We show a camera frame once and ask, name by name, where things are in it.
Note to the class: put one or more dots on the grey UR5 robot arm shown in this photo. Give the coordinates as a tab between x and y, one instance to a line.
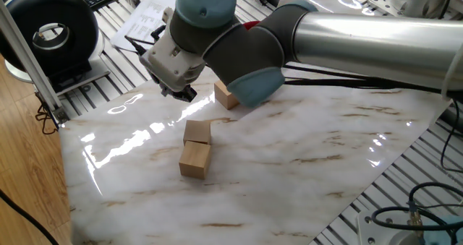
325	42

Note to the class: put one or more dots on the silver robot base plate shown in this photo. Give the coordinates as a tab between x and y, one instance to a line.
376	228

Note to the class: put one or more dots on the light wooden cube block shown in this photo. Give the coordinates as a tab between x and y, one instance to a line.
195	160
197	132
224	97

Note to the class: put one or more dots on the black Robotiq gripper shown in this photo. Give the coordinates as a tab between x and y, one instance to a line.
171	90

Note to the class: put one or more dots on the white plastic wrist bracket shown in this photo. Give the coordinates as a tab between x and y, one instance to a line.
173	64

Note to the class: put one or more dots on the white marble pattern board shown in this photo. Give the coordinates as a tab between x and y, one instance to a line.
289	165

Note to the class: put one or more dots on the white printed paper stack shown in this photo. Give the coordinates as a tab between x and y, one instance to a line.
144	24

